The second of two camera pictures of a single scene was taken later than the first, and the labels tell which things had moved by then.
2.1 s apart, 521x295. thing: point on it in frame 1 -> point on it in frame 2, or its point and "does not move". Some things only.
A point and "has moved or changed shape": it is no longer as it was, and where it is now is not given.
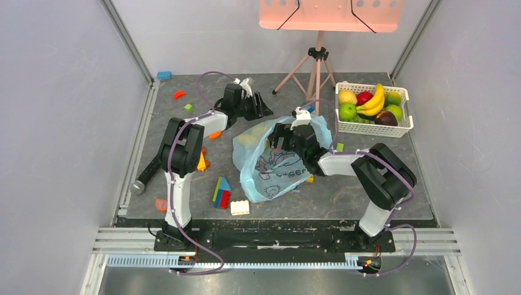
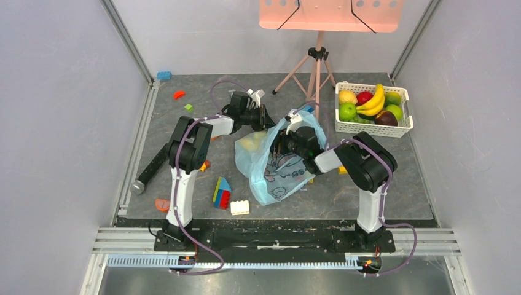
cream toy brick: (239, 208) does not move
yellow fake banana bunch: (375, 104) does not move
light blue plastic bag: (268, 174) has moved or changed shape
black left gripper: (261, 110) -> (265, 120)
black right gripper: (281, 136) does not move
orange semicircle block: (161, 204) does not move
